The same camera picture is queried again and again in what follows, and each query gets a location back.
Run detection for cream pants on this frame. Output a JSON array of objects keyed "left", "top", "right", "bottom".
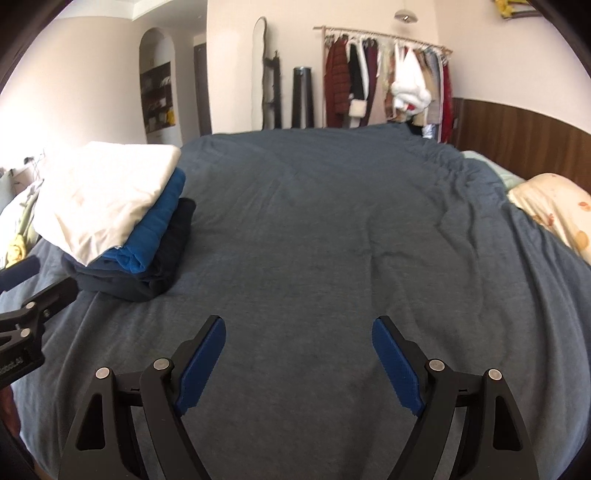
[{"left": 33, "top": 141, "right": 181, "bottom": 265}]

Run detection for olive green cloth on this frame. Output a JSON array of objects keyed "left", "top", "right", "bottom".
[{"left": 0, "top": 181, "right": 42, "bottom": 269}]

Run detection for black folded garment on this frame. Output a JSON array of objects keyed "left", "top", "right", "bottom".
[{"left": 61, "top": 198, "right": 197, "bottom": 302}]

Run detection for blue folded garment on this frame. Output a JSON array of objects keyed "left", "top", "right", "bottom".
[{"left": 99, "top": 167, "right": 186, "bottom": 274}]

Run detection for grey-blue bed duvet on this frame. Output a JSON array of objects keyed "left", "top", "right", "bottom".
[{"left": 13, "top": 125, "right": 590, "bottom": 479}]

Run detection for pale green pillow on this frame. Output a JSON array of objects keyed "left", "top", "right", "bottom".
[{"left": 462, "top": 150, "right": 526, "bottom": 191}]

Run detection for floral cream pillow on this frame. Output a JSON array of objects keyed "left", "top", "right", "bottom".
[{"left": 508, "top": 173, "right": 591, "bottom": 263}]

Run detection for wooden headboard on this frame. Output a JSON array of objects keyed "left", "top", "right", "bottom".
[{"left": 452, "top": 98, "right": 591, "bottom": 191}]

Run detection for black tall speaker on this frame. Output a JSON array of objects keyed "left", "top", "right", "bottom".
[{"left": 291, "top": 67, "right": 315, "bottom": 129}]

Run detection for black ladder stand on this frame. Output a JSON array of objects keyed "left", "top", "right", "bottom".
[{"left": 263, "top": 51, "right": 283, "bottom": 130}]

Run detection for hanging clothes rack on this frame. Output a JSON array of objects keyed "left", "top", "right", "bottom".
[{"left": 317, "top": 26, "right": 453, "bottom": 143}]

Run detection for ceiling lamp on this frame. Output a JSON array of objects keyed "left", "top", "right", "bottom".
[{"left": 394, "top": 0, "right": 419, "bottom": 24}]

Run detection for white wall bookshelf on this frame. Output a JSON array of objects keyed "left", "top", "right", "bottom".
[{"left": 140, "top": 62, "right": 176, "bottom": 134}]

